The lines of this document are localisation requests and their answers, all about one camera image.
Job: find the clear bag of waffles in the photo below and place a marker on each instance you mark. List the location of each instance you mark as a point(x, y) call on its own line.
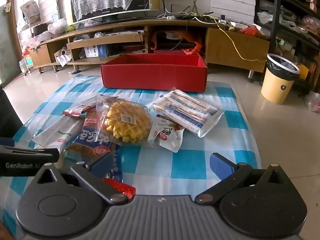
point(127, 122)

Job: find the blue white checkered mat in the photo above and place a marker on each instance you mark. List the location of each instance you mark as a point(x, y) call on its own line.
point(190, 140)

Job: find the clear white green snack packet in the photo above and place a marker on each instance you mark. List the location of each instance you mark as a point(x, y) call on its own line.
point(57, 132)

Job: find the red plastic bag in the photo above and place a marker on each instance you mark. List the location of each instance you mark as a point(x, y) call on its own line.
point(251, 30)

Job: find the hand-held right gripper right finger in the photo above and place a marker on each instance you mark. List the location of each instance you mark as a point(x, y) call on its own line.
point(221, 166)

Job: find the red cardboard box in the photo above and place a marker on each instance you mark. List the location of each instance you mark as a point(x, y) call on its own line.
point(150, 77)

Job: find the red dotted snack packet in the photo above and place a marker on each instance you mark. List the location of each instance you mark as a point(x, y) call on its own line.
point(122, 187)

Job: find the blue white carton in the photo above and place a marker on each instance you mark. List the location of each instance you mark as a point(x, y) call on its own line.
point(97, 50)

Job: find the white pouch with red label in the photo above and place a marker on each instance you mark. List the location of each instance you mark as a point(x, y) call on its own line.
point(165, 140)

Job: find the small red stick packet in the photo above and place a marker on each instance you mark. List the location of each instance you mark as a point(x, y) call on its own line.
point(75, 111)

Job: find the wooden television stand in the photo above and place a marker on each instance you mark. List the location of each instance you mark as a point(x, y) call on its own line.
point(225, 45)

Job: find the yellow trash bin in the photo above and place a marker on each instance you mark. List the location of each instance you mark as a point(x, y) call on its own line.
point(277, 87)

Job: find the person's black trouser leg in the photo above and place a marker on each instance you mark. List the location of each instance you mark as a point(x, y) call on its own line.
point(8, 112)

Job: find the blue orange snack bag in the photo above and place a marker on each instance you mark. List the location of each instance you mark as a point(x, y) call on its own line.
point(92, 140)

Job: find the black shelf rack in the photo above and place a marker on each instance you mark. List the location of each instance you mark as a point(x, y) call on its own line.
point(275, 10)

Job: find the flat red box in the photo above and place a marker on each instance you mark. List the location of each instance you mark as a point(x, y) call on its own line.
point(170, 52)

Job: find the orange plastic bag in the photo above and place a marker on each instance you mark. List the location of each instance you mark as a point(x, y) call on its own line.
point(196, 46)

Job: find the white blue biscuit packet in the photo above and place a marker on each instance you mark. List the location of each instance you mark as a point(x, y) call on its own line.
point(187, 112)

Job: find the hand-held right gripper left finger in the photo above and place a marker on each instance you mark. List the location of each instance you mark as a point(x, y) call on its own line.
point(102, 163)

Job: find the stack of white panels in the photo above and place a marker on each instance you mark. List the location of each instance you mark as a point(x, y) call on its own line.
point(232, 0)

